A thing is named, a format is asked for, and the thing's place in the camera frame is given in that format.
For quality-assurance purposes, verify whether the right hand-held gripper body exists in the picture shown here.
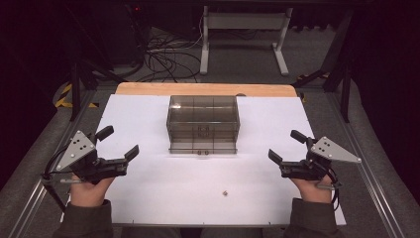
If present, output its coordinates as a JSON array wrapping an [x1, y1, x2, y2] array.
[[279, 136, 363, 181]]

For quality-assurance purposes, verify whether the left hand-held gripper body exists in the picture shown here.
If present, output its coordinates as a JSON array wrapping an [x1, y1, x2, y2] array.
[[54, 130, 129, 185]]

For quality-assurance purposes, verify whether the clear grey drawer box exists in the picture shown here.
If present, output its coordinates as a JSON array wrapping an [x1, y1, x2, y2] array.
[[165, 94, 242, 156]]

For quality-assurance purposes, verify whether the person's right hand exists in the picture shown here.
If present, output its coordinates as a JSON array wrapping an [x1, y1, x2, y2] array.
[[291, 176, 334, 204]]

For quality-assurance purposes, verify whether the person's left hand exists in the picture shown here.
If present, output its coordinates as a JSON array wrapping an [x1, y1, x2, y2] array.
[[69, 176, 115, 208]]

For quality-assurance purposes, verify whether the black metal stand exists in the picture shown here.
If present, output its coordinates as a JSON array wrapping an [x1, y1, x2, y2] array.
[[290, 9, 356, 124], [63, 6, 133, 123]]

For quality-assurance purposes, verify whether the white board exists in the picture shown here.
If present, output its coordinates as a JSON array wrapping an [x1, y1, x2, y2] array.
[[59, 93, 348, 227]]

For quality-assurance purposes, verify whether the left hand-held gripper cable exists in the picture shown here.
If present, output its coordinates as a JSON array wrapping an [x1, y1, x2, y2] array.
[[40, 144, 73, 213]]

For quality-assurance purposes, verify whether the hand-held gripper cable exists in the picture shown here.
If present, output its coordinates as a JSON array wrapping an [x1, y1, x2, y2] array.
[[40, 144, 73, 213], [326, 168, 342, 212]]

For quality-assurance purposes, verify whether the right hand-held gripper cable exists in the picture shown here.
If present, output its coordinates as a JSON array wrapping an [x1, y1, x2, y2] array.
[[326, 168, 342, 212]]

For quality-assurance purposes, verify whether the aluminium rail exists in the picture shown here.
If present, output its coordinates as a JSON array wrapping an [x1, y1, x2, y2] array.
[[325, 91, 409, 238], [7, 89, 97, 238]]

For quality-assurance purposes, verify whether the bundle of black cables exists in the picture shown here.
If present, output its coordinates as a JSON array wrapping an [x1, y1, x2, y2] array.
[[132, 19, 203, 83]]

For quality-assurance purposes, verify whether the white metal desk frame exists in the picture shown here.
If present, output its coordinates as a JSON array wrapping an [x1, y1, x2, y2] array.
[[199, 5, 294, 77]]

